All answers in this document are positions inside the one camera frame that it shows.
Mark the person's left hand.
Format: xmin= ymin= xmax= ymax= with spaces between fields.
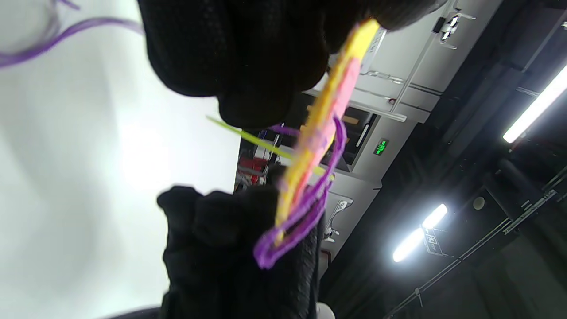
xmin=137 ymin=0 xmax=449 ymax=129

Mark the person's right hand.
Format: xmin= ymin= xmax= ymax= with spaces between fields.
xmin=157 ymin=166 xmax=326 ymax=319

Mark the green plastic needle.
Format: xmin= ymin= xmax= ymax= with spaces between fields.
xmin=206 ymin=116 xmax=336 ymax=180

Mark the yellow felt square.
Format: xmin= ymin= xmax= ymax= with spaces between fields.
xmin=274 ymin=18 xmax=381 ymax=247

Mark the purple thread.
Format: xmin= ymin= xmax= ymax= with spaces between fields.
xmin=0 ymin=0 xmax=347 ymax=270

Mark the pink felt button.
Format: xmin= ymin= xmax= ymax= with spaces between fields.
xmin=292 ymin=57 xmax=362 ymax=209

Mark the white ceiling light tube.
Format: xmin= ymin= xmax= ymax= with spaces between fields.
xmin=392 ymin=203 xmax=448 ymax=263
xmin=502 ymin=64 xmax=567 ymax=144

